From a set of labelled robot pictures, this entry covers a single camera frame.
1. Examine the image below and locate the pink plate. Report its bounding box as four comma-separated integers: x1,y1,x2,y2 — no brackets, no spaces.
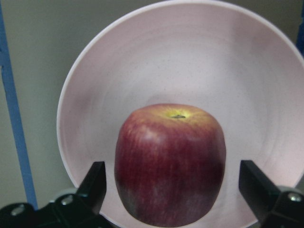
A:
57,0,304,228

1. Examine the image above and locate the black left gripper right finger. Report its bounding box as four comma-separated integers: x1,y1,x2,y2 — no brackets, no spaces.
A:
238,160,304,228

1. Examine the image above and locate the red apple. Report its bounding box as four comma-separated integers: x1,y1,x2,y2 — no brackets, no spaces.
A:
114,104,226,227

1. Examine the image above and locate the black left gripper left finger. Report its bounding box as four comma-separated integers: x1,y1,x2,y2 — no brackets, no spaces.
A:
0,161,112,228

